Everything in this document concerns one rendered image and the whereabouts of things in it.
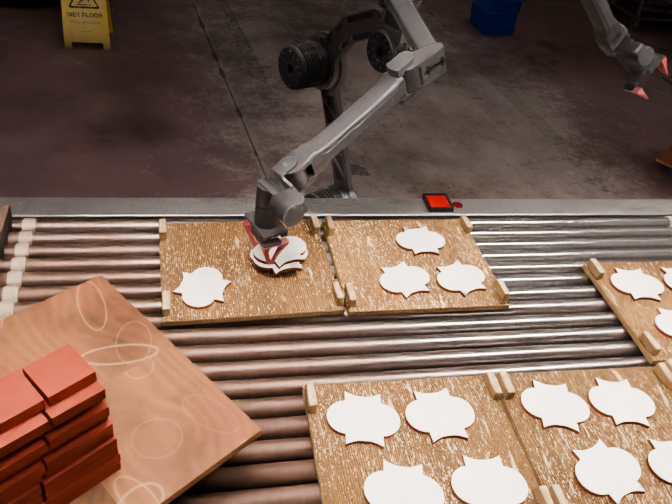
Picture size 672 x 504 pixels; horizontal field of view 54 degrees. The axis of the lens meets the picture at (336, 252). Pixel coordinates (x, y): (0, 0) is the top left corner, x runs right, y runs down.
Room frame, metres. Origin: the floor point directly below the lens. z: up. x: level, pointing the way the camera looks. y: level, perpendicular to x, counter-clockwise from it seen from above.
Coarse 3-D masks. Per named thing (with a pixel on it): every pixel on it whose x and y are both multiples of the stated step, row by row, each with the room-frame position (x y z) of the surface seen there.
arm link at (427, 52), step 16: (384, 0) 1.83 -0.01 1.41; (400, 0) 1.77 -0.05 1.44; (400, 16) 1.70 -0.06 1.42; (416, 16) 1.69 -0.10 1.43; (416, 32) 1.63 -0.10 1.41; (416, 48) 1.58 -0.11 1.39; (432, 48) 1.55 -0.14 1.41; (416, 64) 1.50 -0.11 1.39; (432, 64) 1.53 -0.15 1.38; (416, 80) 1.51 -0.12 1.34; (432, 80) 1.54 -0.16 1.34
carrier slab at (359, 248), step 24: (336, 240) 1.36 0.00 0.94; (360, 240) 1.38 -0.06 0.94; (384, 240) 1.40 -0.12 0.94; (456, 240) 1.45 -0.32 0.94; (336, 264) 1.26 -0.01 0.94; (360, 264) 1.28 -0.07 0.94; (384, 264) 1.30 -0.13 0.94; (408, 264) 1.31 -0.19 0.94; (432, 264) 1.33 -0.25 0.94; (480, 264) 1.37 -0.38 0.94; (360, 288) 1.19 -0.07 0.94; (432, 288) 1.24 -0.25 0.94; (360, 312) 1.11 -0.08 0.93; (384, 312) 1.13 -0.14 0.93; (408, 312) 1.15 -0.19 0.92
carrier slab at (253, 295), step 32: (192, 224) 1.32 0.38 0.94; (224, 224) 1.35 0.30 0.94; (160, 256) 1.18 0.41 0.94; (192, 256) 1.20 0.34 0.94; (224, 256) 1.22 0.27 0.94; (320, 256) 1.29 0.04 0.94; (256, 288) 1.13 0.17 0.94; (288, 288) 1.15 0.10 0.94; (320, 288) 1.17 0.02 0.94; (192, 320) 0.99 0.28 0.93; (224, 320) 1.02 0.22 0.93
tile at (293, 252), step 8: (256, 240) 1.26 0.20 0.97; (296, 240) 1.28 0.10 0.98; (256, 248) 1.22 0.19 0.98; (272, 248) 1.24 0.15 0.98; (288, 248) 1.25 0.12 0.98; (296, 248) 1.25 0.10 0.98; (304, 248) 1.26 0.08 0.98; (256, 256) 1.20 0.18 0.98; (280, 256) 1.21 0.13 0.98; (288, 256) 1.22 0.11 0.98; (296, 256) 1.22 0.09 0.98; (280, 264) 1.18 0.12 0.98
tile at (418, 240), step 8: (408, 232) 1.44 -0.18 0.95; (416, 232) 1.44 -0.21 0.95; (424, 232) 1.45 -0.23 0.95; (432, 232) 1.46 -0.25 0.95; (400, 240) 1.40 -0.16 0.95; (408, 240) 1.40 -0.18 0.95; (416, 240) 1.41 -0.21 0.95; (424, 240) 1.41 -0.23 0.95; (432, 240) 1.42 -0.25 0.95; (440, 240) 1.43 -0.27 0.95; (408, 248) 1.37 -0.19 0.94; (416, 248) 1.37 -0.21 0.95; (424, 248) 1.38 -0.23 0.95; (432, 248) 1.39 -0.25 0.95; (440, 248) 1.40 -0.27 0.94
